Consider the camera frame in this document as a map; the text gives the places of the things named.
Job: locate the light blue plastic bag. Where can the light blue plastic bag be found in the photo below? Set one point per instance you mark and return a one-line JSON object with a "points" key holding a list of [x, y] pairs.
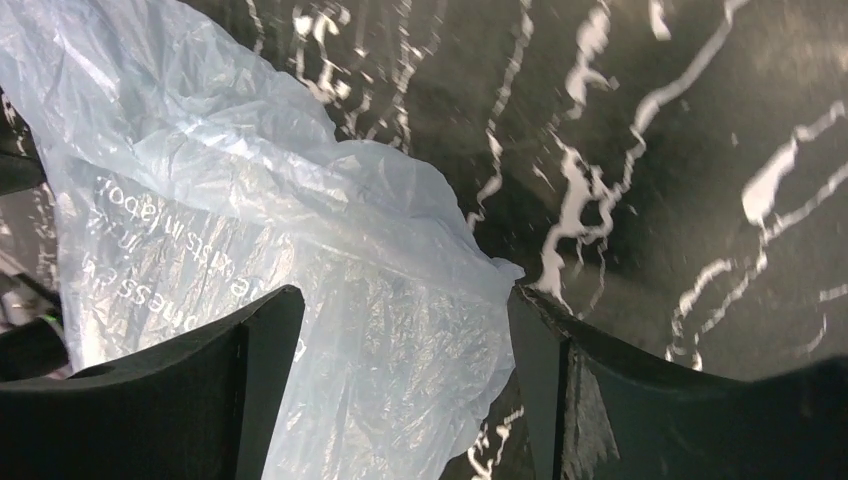
{"points": [[191, 178]]}

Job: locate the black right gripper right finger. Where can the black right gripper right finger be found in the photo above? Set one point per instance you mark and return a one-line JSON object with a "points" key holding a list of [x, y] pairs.
{"points": [[600, 408]]}

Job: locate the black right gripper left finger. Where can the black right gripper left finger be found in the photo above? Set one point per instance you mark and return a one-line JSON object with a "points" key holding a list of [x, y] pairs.
{"points": [[202, 405]]}

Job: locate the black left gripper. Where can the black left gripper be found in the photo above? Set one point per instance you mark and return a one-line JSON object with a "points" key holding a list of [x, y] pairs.
{"points": [[32, 333]]}

